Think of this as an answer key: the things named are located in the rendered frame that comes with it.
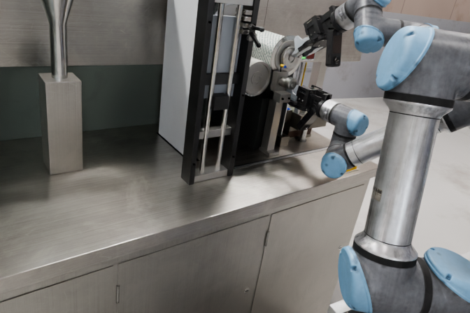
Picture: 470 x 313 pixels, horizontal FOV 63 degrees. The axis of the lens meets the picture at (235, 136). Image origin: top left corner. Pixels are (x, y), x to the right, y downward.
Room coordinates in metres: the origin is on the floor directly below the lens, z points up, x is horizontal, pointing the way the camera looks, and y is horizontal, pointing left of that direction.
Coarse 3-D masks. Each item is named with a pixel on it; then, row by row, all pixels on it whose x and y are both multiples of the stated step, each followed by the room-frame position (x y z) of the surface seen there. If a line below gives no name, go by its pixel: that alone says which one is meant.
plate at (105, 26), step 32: (0, 0) 1.08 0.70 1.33; (32, 0) 1.14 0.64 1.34; (96, 0) 1.25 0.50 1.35; (128, 0) 1.32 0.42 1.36; (160, 0) 1.39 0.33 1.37; (288, 0) 1.77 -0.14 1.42; (320, 0) 1.90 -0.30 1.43; (0, 32) 1.08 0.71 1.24; (32, 32) 1.13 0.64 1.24; (96, 32) 1.25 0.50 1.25; (128, 32) 1.32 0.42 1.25; (160, 32) 1.40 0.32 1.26; (288, 32) 1.80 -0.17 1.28; (352, 32) 2.09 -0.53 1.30; (0, 64) 1.08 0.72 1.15; (32, 64) 1.13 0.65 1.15; (96, 64) 1.25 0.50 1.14; (128, 64) 1.32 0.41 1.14
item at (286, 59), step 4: (288, 48) 1.32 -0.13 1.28; (292, 48) 1.33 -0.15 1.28; (284, 52) 1.31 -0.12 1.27; (288, 52) 1.32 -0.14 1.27; (292, 52) 1.33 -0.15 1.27; (280, 56) 1.32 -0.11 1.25; (284, 56) 1.31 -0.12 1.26; (288, 56) 1.32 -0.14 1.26; (280, 60) 1.32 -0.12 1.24; (284, 60) 1.31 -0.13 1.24; (288, 60) 1.33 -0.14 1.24; (292, 60) 1.34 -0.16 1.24; (296, 60) 1.35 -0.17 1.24; (284, 64) 1.31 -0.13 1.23; (288, 64) 1.32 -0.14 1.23; (292, 64) 1.34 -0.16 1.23
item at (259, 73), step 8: (256, 64) 1.27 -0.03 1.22; (264, 64) 1.28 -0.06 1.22; (256, 72) 1.27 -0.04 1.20; (264, 72) 1.29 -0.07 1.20; (248, 80) 1.25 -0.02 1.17; (256, 80) 1.27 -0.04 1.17; (264, 80) 1.30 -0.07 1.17; (248, 88) 1.26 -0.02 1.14; (256, 88) 1.28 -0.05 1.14; (264, 88) 1.29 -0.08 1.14
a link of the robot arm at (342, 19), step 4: (336, 8) 1.21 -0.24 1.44; (340, 8) 1.19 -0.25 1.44; (336, 12) 1.19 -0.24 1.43; (340, 12) 1.19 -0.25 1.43; (344, 12) 1.17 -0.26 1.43; (336, 16) 1.19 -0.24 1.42; (340, 16) 1.18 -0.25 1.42; (344, 16) 1.17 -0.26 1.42; (336, 20) 1.19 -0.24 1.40; (340, 20) 1.18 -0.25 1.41; (344, 20) 1.17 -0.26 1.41; (348, 20) 1.17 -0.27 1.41; (340, 24) 1.18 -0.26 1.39; (344, 24) 1.18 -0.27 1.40; (348, 24) 1.17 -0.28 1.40; (352, 24) 1.17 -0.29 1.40; (344, 28) 1.19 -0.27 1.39; (348, 28) 1.19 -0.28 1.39
